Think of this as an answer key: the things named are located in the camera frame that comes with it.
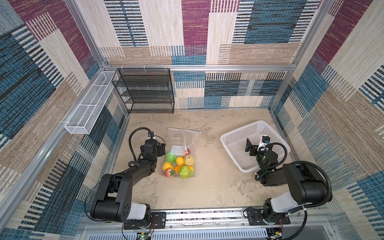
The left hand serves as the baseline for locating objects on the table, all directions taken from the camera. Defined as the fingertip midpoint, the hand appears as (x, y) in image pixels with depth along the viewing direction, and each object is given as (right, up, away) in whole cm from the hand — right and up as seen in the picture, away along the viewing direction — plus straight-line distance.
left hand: (154, 142), depth 92 cm
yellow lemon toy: (+16, -11, -3) cm, 19 cm away
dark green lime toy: (+10, -9, -3) cm, 14 cm away
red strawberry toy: (+21, -6, -4) cm, 22 cm away
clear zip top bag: (+16, -8, -1) cm, 18 cm away
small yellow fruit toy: (+9, -13, -4) cm, 16 cm away
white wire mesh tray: (-42, +14, -1) cm, 44 cm away
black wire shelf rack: (-10, +36, +16) cm, 41 cm away
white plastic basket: (+51, -1, +7) cm, 51 cm away
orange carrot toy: (+14, -14, -5) cm, 21 cm away
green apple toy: (+19, -14, -11) cm, 26 cm away
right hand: (+61, +2, -2) cm, 61 cm away
